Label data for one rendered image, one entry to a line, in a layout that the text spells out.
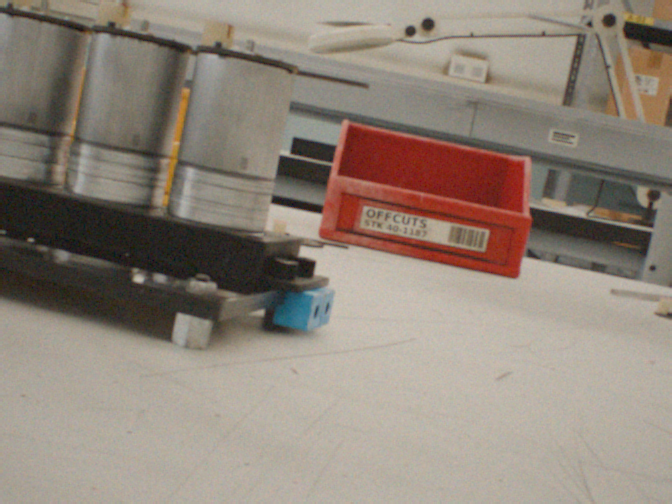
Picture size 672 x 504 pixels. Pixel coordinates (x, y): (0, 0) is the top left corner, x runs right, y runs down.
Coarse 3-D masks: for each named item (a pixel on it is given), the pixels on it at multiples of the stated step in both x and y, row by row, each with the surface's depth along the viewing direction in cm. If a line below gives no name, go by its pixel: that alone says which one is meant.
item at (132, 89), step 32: (96, 32) 28; (96, 64) 28; (128, 64) 28; (160, 64) 28; (96, 96) 28; (128, 96) 28; (160, 96) 28; (96, 128) 28; (128, 128) 28; (160, 128) 28; (96, 160) 28; (128, 160) 28; (160, 160) 28; (64, 192) 28; (96, 192) 28; (128, 192) 28; (160, 192) 29
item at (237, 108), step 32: (224, 64) 27; (256, 64) 27; (192, 96) 27; (224, 96) 27; (256, 96) 27; (288, 96) 28; (192, 128) 27; (224, 128) 27; (256, 128) 27; (192, 160) 27; (224, 160) 27; (256, 160) 27; (192, 192) 27; (224, 192) 27; (256, 192) 27; (224, 224) 27; (256, 224) 28
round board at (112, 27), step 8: (112, 24) 28; (120, 24) 28; (112, 32) 28; (120, 32) 28; (128, 32) 27; (136, 32) 27; (152, 40) 28; (160, 40) 28; (168, 40) 28; (184, 48) 28; (192, 48) 29
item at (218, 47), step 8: (200, 48) 27; (208, 48) 27; (216, 48) 27; (224, 48) 27; (240, 56) 27; (248, 56) 27; (256, 56) 27; (272, 64) 27; (280, 64) 27; (288, 64) 27
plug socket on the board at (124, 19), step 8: (104, 8) 29; (112, 8) 28; (120, 8) 29; (128, 8) 29; (104, 16) 28; (112, 16) 28; (120, 16) 29; (128, 16) 29; (104, 24) 29; (128, 24) 29
